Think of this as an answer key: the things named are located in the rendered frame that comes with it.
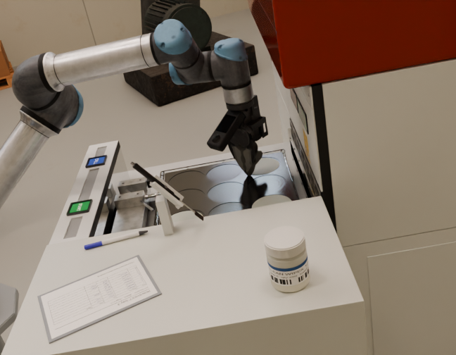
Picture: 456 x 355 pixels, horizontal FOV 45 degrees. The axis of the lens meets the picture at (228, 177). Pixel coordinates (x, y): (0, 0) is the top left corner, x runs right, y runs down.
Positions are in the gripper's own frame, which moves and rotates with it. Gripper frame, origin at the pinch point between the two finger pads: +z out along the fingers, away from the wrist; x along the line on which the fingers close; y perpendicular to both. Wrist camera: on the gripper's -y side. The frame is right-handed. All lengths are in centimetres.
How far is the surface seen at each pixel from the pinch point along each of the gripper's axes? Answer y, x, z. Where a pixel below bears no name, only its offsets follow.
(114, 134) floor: 135, 264, 91
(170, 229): -35.6, -8.5, -6.4
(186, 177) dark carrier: -6.8, 16.8, 1.4
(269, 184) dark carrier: -0.7, -8.0, 1.4
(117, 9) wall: 362, 519, 52
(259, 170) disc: 4.3, -0.8, 1.3
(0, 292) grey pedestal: -60, 33, 9
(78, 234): -45.4, 12.9, -4.7
